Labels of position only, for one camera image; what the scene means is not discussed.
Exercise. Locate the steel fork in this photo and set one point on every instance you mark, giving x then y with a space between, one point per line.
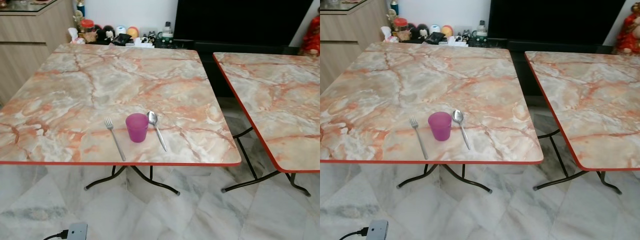
116 141
420 141

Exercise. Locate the steel spoon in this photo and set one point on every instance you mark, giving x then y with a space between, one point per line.
463 130
158 131

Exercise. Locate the light wood cabinet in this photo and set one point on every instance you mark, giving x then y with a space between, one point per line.
345 40
25 45

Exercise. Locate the small black box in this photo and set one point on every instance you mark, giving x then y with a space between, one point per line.
122 40
435 38

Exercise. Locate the pink plastic cup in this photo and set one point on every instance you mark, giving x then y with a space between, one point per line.
136 129
440 127

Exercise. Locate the blue bottle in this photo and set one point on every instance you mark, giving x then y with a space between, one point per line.
394 7
80 9

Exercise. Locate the black plush toy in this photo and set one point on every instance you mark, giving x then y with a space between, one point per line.
417 33
104 35

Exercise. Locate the white tray of trinkets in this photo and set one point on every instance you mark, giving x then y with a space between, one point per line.
149 42
459 41

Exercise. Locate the black television screen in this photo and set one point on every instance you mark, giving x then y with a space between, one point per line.
240 22
555 20

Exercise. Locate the black metal table legs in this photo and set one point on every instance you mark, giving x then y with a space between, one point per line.
560 180
412 180
250 181
100 181

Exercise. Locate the red seated statue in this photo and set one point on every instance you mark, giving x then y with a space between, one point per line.
312 37
630 35

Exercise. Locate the orange round figurine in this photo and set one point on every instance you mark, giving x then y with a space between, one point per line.
447 31
132 32

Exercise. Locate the small white pink figurine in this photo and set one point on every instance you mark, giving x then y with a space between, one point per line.
386 34
74 36

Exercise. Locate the marble print folding table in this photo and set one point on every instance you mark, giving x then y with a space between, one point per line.
280 100
425 80
110 80
595 100

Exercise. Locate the green bottle with black cap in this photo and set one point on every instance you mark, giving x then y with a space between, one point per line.
167 36
481 34

